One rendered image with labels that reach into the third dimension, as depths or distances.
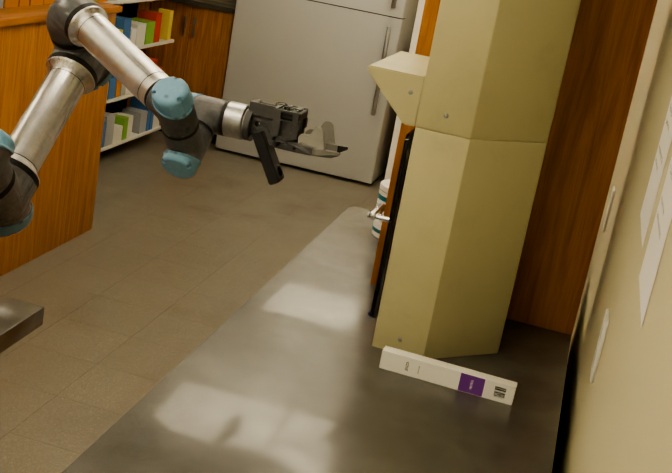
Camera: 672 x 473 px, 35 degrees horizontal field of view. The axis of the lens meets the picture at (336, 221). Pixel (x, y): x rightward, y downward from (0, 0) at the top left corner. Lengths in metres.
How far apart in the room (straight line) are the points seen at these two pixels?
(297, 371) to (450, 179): 0.48
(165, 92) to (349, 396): 0.67
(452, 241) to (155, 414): 0.70
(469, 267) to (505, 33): 0.48
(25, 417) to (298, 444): 2.05
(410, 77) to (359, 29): 5.05
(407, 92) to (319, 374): 0.57
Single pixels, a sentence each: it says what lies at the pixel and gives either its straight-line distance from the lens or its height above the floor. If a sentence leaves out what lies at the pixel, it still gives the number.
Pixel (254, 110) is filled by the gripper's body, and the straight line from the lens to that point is 2.23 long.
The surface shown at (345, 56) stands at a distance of 7.18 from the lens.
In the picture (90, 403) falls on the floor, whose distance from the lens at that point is 3.89.
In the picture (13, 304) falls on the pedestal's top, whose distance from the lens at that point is 2.22.
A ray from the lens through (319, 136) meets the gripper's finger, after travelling 2.17.
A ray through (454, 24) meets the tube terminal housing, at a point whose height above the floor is 1.62.
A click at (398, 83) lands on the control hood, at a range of 2.11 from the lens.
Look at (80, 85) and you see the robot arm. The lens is 2.40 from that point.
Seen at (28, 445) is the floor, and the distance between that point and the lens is 3.62.
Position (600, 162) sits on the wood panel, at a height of 1.35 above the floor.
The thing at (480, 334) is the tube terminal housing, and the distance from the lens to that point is 2.30.
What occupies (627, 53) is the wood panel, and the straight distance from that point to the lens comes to 2.43.
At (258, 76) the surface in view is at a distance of 7.37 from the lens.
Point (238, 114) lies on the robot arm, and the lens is 2.23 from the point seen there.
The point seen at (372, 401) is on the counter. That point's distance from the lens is 2.01.
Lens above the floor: 1.81
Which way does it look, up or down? 16 degrees down
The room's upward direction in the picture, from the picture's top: 10 degrees clockwise
